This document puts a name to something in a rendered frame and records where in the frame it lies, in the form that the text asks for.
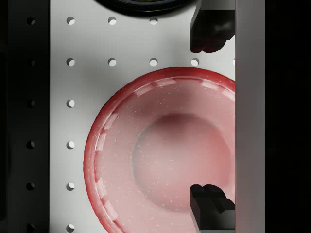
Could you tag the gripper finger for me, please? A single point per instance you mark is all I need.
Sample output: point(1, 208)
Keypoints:
point(209, 29)
point(206, 201)

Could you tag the black plate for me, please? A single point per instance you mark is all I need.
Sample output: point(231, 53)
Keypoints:
point(145, 6)

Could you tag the red plate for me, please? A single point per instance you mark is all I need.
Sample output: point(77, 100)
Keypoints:
point(145, 170)

